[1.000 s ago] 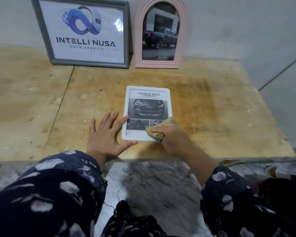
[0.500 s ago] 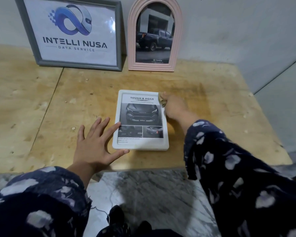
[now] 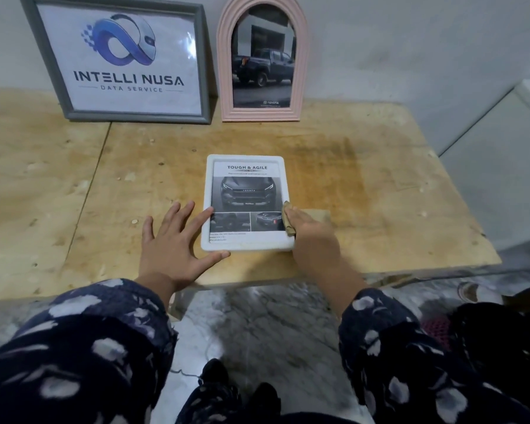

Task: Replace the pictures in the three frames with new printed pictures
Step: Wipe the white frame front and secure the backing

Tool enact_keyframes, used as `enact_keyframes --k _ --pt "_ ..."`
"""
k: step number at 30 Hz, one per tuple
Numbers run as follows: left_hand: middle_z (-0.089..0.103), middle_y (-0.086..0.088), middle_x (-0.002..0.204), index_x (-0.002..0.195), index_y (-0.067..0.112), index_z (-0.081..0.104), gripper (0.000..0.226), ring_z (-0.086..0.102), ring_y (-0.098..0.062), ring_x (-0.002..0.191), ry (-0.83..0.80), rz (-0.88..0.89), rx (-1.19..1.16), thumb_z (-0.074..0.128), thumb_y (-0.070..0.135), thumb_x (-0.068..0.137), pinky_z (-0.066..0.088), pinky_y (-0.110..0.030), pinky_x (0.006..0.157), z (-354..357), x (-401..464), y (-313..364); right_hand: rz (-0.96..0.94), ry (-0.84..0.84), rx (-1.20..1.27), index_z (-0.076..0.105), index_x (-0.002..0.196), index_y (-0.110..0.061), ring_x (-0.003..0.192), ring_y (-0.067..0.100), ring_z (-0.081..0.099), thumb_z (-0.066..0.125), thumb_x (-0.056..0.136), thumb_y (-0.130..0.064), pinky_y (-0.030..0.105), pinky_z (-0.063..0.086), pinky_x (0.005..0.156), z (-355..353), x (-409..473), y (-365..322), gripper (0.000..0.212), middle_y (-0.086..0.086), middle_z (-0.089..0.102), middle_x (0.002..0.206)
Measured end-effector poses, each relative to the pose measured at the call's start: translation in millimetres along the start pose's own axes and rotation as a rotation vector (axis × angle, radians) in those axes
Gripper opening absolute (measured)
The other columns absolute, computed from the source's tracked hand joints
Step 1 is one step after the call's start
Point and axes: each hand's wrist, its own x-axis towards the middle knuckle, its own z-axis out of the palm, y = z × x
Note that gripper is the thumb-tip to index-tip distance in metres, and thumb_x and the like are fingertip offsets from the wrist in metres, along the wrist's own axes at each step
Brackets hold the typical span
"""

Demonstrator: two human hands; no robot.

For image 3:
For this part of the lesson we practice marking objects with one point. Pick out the person's right hand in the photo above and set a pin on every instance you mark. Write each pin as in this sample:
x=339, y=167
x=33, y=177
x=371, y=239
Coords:
x=318, y=247

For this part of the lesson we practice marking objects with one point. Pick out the person's left hand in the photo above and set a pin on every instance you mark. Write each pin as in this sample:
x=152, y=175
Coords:
x=172, y=256

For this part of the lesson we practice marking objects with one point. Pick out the brown wiping cloth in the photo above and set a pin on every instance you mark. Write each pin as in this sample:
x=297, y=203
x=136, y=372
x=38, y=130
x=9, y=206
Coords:
x=288, y=220

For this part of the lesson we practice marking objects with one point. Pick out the white picture frame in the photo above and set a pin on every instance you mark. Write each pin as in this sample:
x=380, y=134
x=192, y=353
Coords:
x=247, y=242

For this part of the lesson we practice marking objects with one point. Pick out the grey framed Intelli Nusa sign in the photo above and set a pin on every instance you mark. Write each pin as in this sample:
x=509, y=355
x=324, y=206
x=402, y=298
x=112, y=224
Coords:
x=137, y=117

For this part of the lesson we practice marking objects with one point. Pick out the white logo print paper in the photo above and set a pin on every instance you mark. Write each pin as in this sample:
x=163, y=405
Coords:
x=176, y=101

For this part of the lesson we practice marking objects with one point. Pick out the pink arched photo frame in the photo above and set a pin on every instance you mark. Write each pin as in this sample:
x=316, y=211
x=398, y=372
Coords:
x=224, y=61

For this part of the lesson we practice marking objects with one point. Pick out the person's left forearm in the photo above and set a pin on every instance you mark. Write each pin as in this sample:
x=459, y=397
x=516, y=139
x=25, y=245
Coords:
x=70, y=348

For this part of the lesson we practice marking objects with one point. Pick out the person's right forearm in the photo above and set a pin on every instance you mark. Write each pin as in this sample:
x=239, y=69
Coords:
x=402, y=370

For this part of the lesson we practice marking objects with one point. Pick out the person's dark clothing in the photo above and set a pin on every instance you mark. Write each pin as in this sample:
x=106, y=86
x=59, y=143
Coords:
x=212, y=375

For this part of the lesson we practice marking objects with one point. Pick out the white sandal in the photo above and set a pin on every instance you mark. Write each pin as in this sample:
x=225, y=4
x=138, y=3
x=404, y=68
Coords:
x=490, y=298

